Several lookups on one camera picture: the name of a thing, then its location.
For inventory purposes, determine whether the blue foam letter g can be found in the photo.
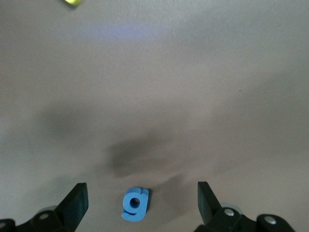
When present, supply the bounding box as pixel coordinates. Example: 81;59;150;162
121;187;150;222

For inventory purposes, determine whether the yellow foam letter H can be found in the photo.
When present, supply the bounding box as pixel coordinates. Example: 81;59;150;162
57;0;82;7

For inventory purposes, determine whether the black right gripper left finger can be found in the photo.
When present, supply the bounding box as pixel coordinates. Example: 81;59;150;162
0;182;89;232

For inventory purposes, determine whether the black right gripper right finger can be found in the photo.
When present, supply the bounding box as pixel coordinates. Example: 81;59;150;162
194;181;296;232

